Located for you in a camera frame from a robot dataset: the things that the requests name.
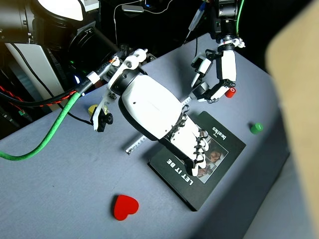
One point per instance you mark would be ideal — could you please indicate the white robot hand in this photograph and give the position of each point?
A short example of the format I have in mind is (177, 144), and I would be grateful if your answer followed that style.
(228, 67)
(149, 104)

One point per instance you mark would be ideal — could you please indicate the black hardcover book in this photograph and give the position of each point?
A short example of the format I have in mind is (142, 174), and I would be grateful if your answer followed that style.
(199, 196)

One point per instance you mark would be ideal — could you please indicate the red cylinder block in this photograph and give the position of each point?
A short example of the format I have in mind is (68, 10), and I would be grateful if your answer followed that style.
(231, 93)

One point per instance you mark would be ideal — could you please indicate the yellow block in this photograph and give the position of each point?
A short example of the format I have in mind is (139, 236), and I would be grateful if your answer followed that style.
(92, 109)

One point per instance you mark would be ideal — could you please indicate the green cylinder block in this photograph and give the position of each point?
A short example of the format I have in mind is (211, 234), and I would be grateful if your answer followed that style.
(256, 128)

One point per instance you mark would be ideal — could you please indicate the beige blurred panel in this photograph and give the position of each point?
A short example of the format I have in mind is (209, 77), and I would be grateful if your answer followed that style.
(296, 62)

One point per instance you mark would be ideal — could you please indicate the grey power adapter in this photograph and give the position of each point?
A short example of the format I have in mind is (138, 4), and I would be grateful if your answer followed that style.
(132, 9)

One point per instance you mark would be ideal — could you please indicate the red heart block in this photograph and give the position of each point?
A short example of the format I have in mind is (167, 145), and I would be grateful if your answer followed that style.
(124, 206)

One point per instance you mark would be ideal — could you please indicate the grey table cloth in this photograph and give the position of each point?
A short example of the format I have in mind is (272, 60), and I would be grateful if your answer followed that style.
(62, 186)

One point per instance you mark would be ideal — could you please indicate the white robot body panel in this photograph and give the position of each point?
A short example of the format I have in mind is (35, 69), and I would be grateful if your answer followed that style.
(35, 67)

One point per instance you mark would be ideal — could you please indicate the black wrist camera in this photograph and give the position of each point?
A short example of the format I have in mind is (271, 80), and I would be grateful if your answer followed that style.
(104, 122)

